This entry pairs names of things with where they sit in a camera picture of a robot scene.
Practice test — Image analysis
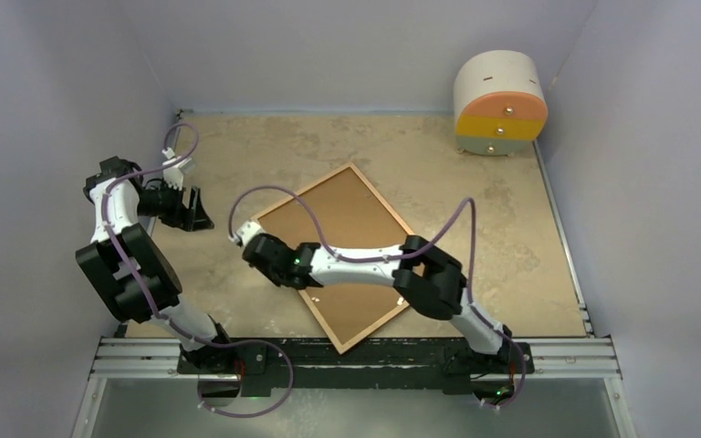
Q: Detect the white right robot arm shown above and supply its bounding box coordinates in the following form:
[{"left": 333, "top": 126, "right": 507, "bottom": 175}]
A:
[{"left": 229, "top": 220, "right": 512, "bottom": 371}]

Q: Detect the wooden picture frame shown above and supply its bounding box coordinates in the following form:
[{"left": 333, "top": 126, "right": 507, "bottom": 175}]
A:
[{"left": 251, "top": 162, "right": 417, "bottom": 356}]

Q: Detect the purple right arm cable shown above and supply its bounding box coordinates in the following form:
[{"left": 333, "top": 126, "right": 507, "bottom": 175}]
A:
[{"left": 227, "top": 184, "right": 528, "bottom": 412}]

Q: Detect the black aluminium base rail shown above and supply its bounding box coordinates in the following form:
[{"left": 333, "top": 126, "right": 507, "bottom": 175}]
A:
[{"left": 91, "top": 338, "right": 621, "bottom": 402}]

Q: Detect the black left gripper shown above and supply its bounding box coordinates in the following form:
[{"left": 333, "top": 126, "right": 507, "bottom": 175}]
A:
[{"left": 136, "top": 177, "right": 212, "bottom": 232}]

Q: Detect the round pastel drawer cabinet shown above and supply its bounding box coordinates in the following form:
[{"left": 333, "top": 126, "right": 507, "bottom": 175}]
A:
[{"left": 453, "top": 50, "right": 549, "bottom": 156}]

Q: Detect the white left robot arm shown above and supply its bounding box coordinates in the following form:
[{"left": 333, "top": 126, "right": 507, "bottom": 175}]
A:
[{"left": 76, "top": 156, "right": 237, "bottom": 373}]

